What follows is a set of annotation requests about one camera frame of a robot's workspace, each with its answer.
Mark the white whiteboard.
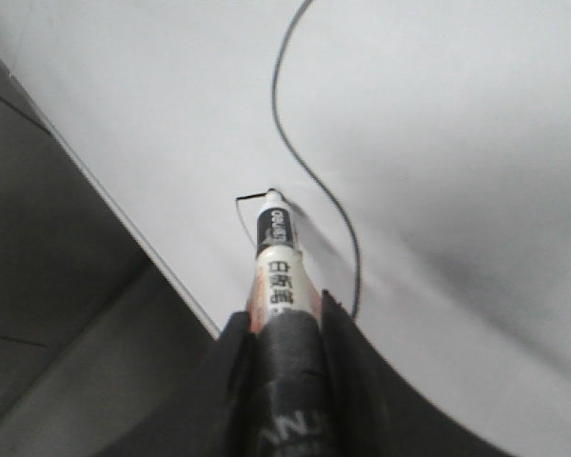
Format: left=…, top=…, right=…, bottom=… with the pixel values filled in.
left=0, top=1, right=571, bottom=456

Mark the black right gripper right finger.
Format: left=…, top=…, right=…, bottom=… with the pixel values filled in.
left=322, top=290, right=507, bottom=457

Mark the white black whiteboard marker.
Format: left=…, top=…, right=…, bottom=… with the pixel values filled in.
left=246, top=189, right=332, bottom=456

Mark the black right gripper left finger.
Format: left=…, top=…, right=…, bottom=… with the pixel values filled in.
left=137, top=311, right=254, bottom=456

